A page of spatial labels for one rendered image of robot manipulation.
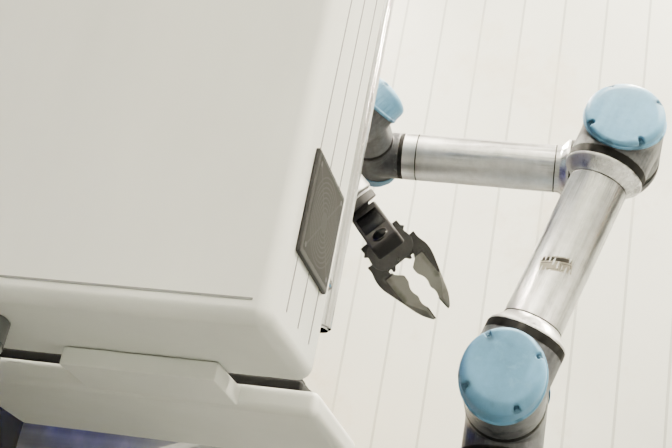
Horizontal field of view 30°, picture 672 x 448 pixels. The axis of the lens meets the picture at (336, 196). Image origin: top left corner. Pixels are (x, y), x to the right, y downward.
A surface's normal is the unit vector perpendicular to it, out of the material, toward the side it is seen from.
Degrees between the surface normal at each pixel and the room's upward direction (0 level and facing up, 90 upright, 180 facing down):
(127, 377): 180
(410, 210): 90
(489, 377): 97
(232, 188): 90
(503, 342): 97
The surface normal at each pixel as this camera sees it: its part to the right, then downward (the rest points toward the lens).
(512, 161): -0.19, -0.16
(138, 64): -0.22, -0.45
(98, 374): -0.18, 0.89
